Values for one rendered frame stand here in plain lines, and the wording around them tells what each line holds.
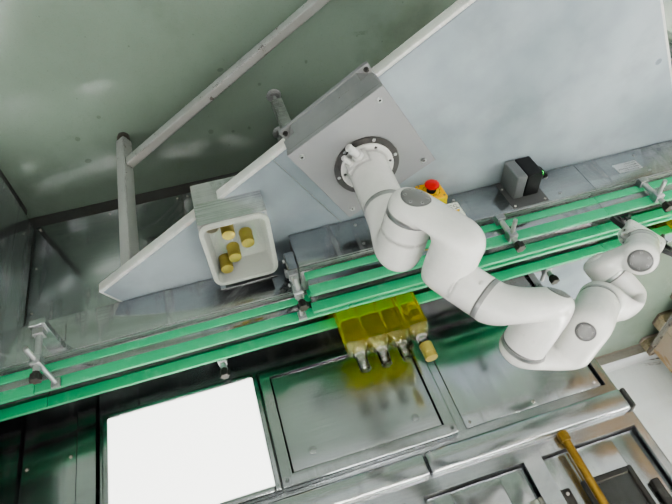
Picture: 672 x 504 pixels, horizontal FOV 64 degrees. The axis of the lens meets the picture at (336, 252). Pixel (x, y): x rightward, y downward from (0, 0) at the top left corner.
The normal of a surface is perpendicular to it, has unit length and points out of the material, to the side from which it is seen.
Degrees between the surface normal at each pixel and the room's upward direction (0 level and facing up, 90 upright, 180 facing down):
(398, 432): 90
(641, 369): 90
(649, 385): 90
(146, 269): 0
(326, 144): 5
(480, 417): 90
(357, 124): 5
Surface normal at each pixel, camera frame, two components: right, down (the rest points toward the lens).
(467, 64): 0.29, 0.70
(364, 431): -0.06, -0.67
